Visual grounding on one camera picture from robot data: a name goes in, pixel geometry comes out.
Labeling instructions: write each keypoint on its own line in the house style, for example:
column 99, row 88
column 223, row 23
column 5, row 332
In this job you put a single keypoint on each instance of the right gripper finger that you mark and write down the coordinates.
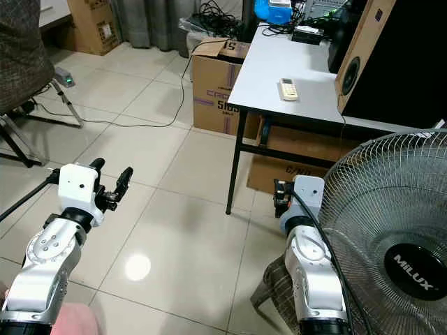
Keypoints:
column 279, row 187

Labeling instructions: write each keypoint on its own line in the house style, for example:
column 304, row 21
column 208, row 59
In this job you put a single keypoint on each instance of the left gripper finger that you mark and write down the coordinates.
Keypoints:
column 97, row 163
column 126, row 180

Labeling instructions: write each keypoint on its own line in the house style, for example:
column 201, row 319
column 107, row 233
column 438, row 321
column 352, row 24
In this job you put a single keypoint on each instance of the flat wide cardboard box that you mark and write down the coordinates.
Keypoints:
column 293, row 167

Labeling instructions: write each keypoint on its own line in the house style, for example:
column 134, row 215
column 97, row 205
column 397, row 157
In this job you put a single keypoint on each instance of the grey power adapter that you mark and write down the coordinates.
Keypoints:
column 65, row 77

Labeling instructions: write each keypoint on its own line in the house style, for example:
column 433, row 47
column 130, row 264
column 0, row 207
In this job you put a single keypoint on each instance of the white remote control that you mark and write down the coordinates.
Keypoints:
column 288, row 89

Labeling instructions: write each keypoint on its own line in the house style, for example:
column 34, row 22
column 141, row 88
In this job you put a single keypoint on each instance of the plaid cushion metal stool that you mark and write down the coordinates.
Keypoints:
column 276, row 300

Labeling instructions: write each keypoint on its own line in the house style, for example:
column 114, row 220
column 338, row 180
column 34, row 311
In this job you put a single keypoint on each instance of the purple-printed cardboard box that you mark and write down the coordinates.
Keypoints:
column 213, row 91

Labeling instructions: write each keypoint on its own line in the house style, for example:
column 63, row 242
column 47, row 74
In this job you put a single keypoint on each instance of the white table with speaker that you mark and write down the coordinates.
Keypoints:
column 279, row 59

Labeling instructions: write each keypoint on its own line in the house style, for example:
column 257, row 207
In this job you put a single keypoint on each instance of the plaid fabric folding chair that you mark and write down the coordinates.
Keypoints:
column 24, row 56

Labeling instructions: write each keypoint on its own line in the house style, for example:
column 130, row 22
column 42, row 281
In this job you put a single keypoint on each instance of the plain tall cardboard box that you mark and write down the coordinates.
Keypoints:
column 94, row 24

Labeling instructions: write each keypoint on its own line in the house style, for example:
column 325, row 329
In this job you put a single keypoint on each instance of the grey curtain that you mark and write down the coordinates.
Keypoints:
column 147, row 21

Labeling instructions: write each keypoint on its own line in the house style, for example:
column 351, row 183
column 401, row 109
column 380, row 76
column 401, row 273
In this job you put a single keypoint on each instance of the small black electronic box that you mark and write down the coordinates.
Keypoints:
column 309, row 33

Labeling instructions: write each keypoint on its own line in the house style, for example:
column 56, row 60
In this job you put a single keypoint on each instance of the wooden black loudspeaker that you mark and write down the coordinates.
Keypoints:
column 391, row 56

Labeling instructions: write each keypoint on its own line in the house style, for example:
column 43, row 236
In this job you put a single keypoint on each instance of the blue plastic object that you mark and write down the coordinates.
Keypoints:
column 272, row 10

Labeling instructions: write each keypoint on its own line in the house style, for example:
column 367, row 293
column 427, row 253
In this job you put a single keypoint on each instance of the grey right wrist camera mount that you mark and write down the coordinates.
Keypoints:
column 306, row 199

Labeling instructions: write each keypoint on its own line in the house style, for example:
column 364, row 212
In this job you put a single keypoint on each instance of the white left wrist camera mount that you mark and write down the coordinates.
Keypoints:
column 77, row 185

